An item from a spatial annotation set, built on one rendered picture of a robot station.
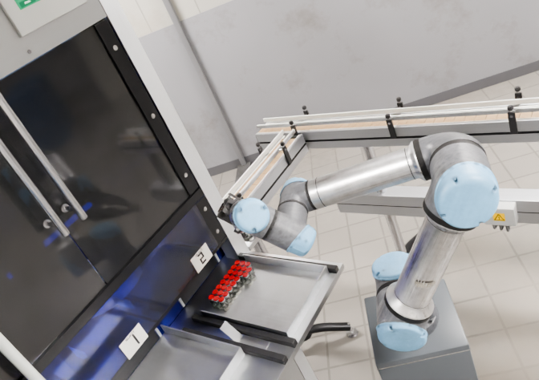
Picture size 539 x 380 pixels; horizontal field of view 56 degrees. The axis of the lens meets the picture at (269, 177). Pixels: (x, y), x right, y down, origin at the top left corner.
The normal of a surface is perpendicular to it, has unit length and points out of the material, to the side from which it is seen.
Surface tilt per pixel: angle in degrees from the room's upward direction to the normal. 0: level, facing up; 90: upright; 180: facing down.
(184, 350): 0
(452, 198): 84
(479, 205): 84
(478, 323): 0
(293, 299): 0
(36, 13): 90
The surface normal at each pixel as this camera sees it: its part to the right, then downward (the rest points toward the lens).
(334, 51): -0.03, 0.53
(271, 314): -0.36, -0.79
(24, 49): 0.79, 0.01
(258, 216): 0.18, -0.05
